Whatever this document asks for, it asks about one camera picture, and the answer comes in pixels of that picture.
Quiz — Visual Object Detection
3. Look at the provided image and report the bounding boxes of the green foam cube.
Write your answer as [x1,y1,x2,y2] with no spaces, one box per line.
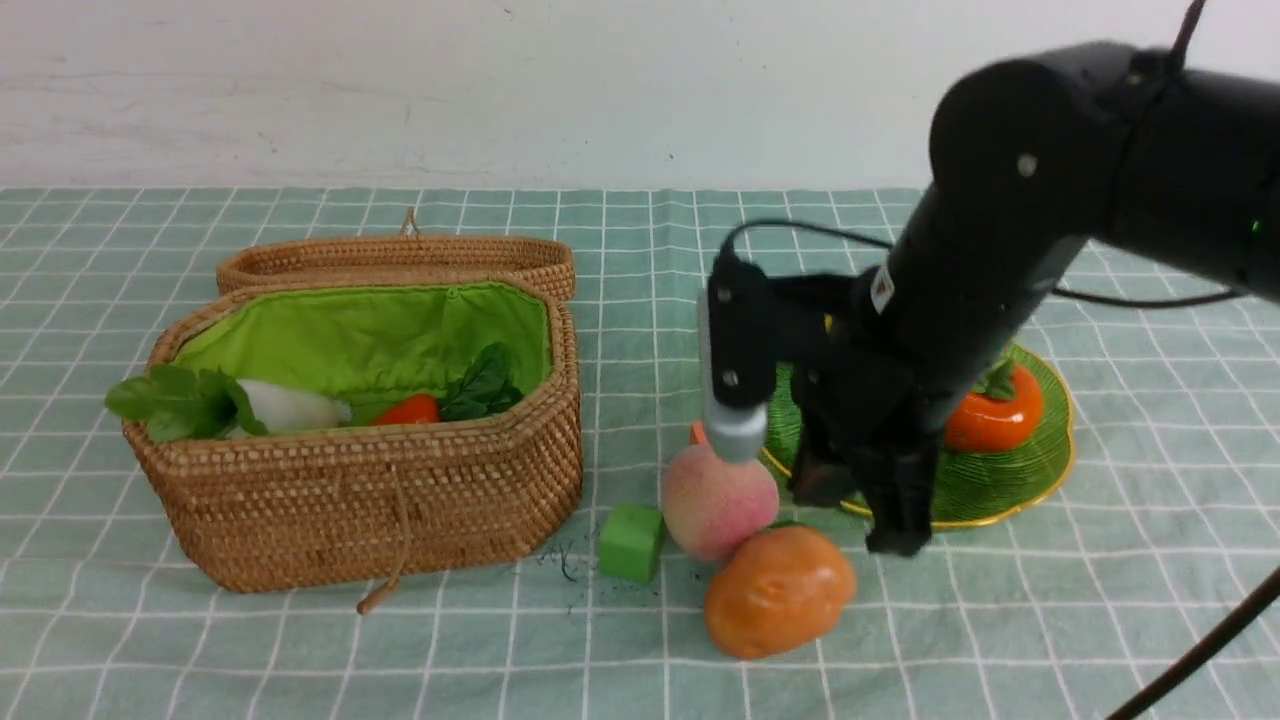
[596,503,666,585]

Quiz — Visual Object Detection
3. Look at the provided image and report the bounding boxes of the green glass leaf plate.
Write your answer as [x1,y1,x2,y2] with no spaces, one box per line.
[755,340,1074,529]

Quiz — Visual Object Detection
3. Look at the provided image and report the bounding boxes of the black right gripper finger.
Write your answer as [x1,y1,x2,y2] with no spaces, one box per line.
[787,430,860,509]
[865,445,941,559]

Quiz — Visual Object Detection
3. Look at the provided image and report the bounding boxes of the brown potato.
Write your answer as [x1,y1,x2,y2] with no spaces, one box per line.
[703,524,858,661]

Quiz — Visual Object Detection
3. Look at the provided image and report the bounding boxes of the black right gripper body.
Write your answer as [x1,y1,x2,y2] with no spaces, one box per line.
[790,331,951,471]

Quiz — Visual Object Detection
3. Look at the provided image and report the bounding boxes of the woven wicker basket green lining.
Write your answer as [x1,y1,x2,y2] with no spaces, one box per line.
[122,278,582,594]

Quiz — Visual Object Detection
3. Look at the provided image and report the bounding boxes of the orange persimmon green calyx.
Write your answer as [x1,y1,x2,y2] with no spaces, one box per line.
[943,357,1044,454]

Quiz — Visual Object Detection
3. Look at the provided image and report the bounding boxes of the green checkered tablecloth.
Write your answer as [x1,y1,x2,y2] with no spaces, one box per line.
[1,188,1277,719]

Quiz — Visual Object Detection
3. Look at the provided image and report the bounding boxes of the red pepper with green leaves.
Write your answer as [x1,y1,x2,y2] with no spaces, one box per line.
[374,343,524,425]

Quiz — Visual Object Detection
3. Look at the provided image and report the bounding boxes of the pink peach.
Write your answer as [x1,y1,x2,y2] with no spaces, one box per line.
[660,445,780,562]

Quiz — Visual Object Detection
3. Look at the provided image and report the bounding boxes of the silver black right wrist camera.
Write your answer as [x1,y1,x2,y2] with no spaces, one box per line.
[698,255,851,465]

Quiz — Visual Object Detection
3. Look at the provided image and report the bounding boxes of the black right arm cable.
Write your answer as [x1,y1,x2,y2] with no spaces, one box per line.
[721,0,1280,720]

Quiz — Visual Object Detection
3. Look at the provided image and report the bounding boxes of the woven wicker basket lid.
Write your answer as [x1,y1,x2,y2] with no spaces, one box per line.
[215,208,577,301]

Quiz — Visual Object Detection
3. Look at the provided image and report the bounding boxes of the white radish green leaves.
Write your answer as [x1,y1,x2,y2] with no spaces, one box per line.
[104,364,352,443]

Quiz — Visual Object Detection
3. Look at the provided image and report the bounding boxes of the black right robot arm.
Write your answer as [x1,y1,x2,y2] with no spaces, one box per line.
[792,42,1279,557]

